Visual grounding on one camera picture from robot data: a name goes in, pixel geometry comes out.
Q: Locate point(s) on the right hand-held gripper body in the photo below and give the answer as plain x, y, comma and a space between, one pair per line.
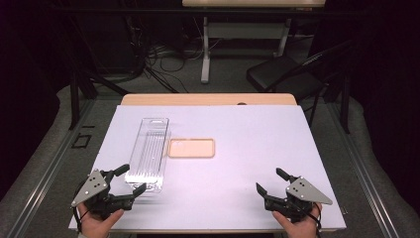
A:
297, 198

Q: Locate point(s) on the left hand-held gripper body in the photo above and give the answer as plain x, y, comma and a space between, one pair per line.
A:
95, 195

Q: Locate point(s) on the clear plastic box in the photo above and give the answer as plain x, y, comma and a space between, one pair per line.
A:
148, 155

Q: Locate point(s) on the person's right hand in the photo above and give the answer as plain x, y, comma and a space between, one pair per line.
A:
302, 229

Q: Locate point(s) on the person's left hand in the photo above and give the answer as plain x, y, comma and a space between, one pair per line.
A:
95, 228

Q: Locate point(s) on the white board sheet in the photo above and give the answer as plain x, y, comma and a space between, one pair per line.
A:
247, 148

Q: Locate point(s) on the black metal stand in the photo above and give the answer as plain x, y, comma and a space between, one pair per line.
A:
74, 99

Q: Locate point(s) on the black folding chair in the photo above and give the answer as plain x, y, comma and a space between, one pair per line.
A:
280, 74

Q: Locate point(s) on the wooden table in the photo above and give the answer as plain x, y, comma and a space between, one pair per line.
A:
198, 99

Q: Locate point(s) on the desk with white legs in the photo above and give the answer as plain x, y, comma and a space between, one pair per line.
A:
244, 31

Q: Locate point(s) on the black horizontal bar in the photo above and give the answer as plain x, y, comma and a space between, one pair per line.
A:
198, 12

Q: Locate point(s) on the aluminium floor rail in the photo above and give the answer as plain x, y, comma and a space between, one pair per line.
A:
363, 172
49, 172

